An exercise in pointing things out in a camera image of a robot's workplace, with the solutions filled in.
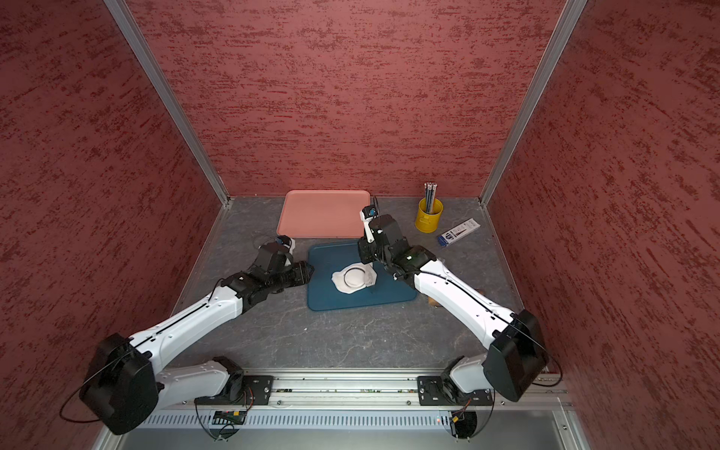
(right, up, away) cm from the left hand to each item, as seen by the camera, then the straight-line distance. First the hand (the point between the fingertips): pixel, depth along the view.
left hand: (307, 276), depth 84 cm
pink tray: (0, +20, +32) cm, 38 cm away
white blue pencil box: (+54, +13, +23) cm, 61 cm away
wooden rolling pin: (+40, -10, +5) cm, 42 cm away
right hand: (+17, +10, -4) cm, 20 cm away
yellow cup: (+42, +20, +19) cm, 50 cm away
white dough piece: (+20, -1, +5) cm, 21 cm away
